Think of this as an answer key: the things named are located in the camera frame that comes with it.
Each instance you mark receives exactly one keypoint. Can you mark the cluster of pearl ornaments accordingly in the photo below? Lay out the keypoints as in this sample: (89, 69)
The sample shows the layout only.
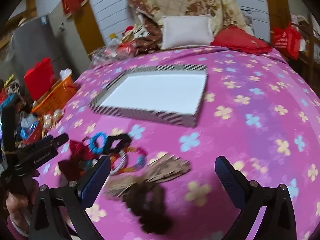
(47, 123)

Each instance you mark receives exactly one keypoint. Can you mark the red shopping bag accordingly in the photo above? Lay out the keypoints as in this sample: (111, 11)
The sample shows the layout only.
(285, 40)

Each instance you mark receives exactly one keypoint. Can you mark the striped cardboard box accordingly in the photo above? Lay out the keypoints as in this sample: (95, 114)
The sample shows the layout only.
(155, 90)

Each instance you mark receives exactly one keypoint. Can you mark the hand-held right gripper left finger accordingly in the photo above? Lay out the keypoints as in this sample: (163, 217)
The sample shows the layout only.
(96, 177)

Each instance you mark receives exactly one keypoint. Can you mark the silver braided bangle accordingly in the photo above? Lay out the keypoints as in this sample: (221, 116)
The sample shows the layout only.
(122, 163)

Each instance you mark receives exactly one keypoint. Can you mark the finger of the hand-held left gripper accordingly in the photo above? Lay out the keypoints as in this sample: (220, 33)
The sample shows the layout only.
(53, 141)

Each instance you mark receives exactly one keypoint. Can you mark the blue plastic packet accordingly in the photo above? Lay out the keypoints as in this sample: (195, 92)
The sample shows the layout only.
(28, 127)

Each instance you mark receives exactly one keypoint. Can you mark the red plush toy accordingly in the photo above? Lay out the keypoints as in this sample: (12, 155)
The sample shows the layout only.
(128, 31)

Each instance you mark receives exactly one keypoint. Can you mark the white cloth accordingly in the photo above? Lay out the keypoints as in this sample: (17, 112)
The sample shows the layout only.
(65, 73)

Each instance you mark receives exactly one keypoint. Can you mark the grey refrigerator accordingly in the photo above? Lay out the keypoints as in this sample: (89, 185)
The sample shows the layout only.
(32, 42)

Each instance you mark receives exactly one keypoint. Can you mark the red cushion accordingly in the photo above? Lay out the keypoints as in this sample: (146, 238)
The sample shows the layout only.
(237, 40)

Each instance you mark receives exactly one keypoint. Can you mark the brown patterned quilt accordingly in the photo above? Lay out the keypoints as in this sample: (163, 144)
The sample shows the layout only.
(147, 37)

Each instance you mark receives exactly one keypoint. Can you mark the person's left hand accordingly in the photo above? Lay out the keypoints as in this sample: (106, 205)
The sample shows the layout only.
(17, 202)

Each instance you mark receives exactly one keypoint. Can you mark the white pillow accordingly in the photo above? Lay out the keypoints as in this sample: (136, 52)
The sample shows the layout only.
(185, 30)

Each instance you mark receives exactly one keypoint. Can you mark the brown wooden door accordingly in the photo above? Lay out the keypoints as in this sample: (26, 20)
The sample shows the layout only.
(87, 30)

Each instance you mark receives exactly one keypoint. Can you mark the leopard bow brown scrunchie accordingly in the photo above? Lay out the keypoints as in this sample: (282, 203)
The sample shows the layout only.
(150, 205)

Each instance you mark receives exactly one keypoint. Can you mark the clear plastic bag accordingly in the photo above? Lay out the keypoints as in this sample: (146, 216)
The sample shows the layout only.
(105, 55)

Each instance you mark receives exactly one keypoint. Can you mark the red gift bag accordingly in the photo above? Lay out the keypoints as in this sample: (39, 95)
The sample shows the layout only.
(38, 77)

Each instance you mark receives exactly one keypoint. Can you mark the pink floral blanket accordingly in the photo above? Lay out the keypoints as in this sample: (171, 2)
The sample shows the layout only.
(262, 105)

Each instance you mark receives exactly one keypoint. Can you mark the person's left forearm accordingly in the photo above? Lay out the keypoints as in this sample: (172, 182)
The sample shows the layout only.
(17, 232)

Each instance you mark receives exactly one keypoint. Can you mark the black scrunchie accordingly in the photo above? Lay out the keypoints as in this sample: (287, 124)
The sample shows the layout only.
(123, 138)

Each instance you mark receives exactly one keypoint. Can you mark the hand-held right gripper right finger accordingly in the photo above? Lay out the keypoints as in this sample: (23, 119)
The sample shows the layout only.
(230, 180)

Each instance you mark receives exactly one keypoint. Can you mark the orange plastic basket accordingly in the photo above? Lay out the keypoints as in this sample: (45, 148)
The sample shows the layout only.
(55, 97)

